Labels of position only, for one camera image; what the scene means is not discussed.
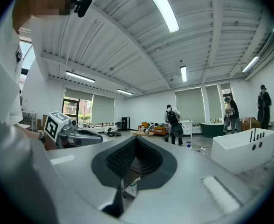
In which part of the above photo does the black bathtub faucet set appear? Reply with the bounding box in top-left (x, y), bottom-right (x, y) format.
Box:
top-left (250, 126), bottom-right (266, 142)

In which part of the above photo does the white bathtub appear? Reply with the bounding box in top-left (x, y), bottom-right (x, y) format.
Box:
top-left (210, 127), bottom-right (274, 175)

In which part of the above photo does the black fridge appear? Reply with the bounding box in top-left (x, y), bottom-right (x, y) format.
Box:
top-left (121, 117), bottom-right (130, 131)

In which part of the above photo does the wooden coffee table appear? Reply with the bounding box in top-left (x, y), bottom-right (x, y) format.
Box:
top-left (130, 130), bottom-right (155, 138)

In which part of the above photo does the orange sofa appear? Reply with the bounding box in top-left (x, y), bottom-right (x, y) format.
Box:
top-left (138, 122), bottom-right (169, 136)

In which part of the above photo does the black head camera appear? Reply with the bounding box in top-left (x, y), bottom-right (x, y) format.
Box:
top-left (73, 0), bottom-right (93, 18)

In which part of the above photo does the black framed window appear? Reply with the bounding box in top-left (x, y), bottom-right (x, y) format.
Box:
top-left (62, 97), bottom-right (93, 123)

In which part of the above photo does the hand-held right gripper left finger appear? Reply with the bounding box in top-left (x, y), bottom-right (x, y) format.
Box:
top-left (46, 136), bottom-right (137, 218)

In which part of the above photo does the person's white shirt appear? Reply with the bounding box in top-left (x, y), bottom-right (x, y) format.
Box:
top-left (0, 8), bottom-right (49, 154)

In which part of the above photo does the green bathtub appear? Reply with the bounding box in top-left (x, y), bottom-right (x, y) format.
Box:
top-left (199, 122), bottom-right (225, 139)

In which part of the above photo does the white drawer cabinet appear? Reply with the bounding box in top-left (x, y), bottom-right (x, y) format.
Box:
top-left (180, 119), bottom-right (193, 139)

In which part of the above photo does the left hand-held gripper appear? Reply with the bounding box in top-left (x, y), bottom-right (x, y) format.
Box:
top-left (43, 110), bottom-right (104, 149)

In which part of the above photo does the white table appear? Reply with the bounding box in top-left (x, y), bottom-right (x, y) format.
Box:
top-left (21, 111), bottom-right (37, 132)

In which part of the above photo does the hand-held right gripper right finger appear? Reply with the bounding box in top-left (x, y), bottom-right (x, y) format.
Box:
top-left (120, 136), bottom-right (255, 224)

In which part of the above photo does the person's left forearm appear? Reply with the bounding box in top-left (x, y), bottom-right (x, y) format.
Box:
top-left (38, 131), bottom-right (58, 151)

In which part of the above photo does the person's head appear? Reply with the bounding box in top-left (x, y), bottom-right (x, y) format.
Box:
top-left (12, 0), bottom-right (78, 34)

